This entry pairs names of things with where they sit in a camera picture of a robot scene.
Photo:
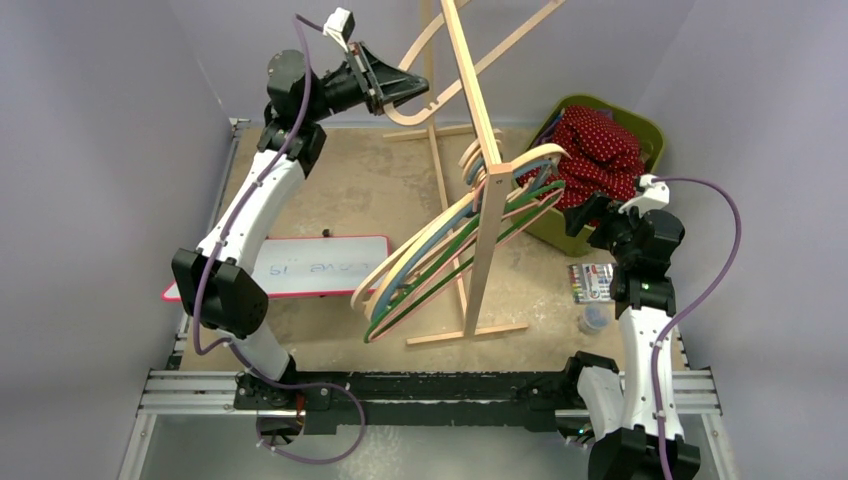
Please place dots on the small clear plastic cup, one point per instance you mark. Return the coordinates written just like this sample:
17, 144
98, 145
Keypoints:
594, 318

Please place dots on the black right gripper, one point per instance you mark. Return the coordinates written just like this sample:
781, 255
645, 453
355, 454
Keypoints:
597, 214

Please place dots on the red-edged whiteboard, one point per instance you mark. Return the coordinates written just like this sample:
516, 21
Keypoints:
318, 266

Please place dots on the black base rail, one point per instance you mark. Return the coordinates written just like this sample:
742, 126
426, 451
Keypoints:
533, 400

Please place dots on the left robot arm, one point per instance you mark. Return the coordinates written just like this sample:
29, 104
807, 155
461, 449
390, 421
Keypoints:
215, 279

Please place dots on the green plastic hanger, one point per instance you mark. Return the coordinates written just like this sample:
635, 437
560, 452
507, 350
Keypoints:
456, 260

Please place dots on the red polka dot garment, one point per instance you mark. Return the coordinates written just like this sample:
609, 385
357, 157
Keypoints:
601, 156

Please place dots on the pink wire hanger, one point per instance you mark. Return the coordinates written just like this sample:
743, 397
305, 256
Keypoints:
525, 210

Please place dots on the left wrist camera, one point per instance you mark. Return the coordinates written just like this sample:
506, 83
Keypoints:
339, 27

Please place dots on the wooden clothes rack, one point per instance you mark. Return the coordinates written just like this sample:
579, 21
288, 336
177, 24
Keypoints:
492, 193

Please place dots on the green plastic basket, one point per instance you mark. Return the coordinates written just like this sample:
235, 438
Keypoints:
550, 227

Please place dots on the grey-blue plastic hanger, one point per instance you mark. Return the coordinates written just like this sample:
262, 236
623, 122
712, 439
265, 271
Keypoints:
539, 162

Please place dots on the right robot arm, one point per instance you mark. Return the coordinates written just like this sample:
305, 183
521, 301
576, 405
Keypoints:
633, 414

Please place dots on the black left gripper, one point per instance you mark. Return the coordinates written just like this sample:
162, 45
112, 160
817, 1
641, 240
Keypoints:
384, 83

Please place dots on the marker pen box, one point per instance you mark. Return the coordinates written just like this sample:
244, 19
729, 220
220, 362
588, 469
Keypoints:
590, 282

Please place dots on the purple garment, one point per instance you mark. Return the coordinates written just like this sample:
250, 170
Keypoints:
546, 133

